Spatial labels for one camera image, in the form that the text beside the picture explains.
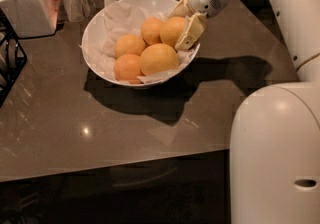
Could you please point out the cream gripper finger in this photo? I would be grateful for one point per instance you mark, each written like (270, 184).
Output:
(194, 27)
(181, 9)

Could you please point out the orange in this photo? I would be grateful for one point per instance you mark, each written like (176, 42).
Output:
(150, 30)
(127, 68)
(171, 30)
(129, 44)

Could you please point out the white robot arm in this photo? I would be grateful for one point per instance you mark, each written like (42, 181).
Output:
(275, 137)

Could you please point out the white ceramic bowl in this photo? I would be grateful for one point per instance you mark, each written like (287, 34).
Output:
(91, 39)

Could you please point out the orange front large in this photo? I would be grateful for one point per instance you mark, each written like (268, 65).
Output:
(158, 58)

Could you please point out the white paper liner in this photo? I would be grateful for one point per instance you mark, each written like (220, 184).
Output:
(121, 18)

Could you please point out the clear acrylic stand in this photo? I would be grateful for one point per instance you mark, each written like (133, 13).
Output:
(78, 10)

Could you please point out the white ceramic canister jar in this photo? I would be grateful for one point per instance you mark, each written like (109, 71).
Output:
(31, 18)

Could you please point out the black wire rack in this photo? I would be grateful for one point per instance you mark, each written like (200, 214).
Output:
(12, 57)

